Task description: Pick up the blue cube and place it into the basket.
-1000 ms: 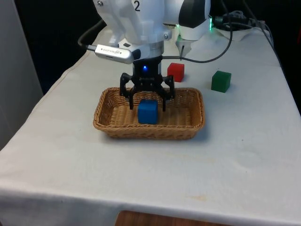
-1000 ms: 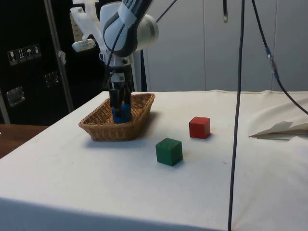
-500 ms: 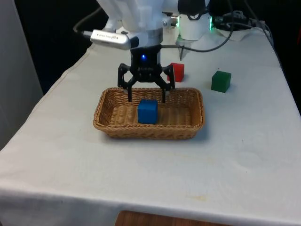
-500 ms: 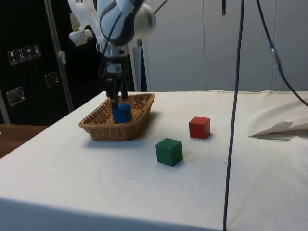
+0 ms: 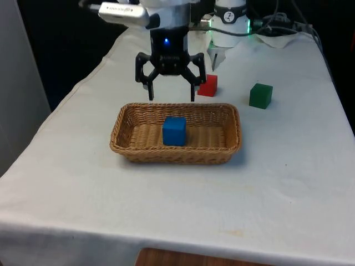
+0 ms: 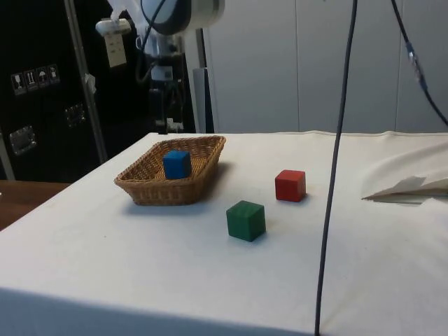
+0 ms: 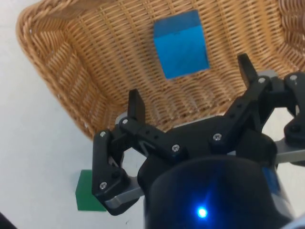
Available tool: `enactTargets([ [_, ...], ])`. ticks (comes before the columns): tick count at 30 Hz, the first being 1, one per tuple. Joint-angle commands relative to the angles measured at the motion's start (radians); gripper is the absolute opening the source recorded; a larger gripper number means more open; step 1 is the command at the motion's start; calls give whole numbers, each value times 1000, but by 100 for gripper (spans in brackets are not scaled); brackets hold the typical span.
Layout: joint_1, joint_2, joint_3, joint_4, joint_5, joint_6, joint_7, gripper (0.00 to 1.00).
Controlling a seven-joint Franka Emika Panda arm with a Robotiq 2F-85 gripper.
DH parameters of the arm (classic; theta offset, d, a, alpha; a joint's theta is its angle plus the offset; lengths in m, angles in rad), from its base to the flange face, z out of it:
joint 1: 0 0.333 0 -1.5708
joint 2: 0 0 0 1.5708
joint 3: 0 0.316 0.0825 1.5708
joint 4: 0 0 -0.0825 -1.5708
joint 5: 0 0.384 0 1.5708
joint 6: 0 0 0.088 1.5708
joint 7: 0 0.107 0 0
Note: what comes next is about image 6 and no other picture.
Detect wicker basket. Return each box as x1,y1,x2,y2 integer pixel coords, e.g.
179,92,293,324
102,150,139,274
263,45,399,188
113,135,228,207

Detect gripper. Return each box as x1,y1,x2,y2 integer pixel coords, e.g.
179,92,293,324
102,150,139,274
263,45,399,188
148,80,182,122

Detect black cabinet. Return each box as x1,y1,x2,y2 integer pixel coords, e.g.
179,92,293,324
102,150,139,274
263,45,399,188
0,0,197,183

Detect pale locker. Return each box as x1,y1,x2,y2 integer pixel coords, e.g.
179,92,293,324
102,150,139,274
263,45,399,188
202,0,299,134

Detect blue cube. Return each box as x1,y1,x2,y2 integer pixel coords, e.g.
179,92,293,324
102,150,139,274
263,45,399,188
162,150,193,181

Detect red cube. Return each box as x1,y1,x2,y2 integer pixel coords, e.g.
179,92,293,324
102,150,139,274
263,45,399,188
274,169,307,203

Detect black cable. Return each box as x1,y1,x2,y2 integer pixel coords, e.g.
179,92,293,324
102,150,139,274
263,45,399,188
314,0,359,336
390,0,448,127

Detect green cube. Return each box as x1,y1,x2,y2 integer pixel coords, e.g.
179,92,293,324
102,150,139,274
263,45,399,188
225,199,267,244

